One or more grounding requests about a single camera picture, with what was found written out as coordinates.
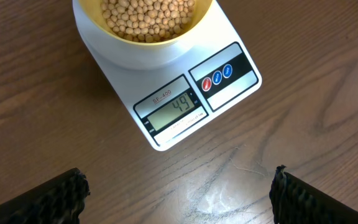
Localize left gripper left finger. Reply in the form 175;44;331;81
0;168;90;224

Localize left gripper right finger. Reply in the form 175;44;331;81
269;165;358;224

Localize pale yellow plastic bowl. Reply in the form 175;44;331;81
78;0;216;48

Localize white digital kitchen scale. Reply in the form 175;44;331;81
73;1;262;151

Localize soybeans in yellow bowl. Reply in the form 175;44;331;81
100;0;195;43

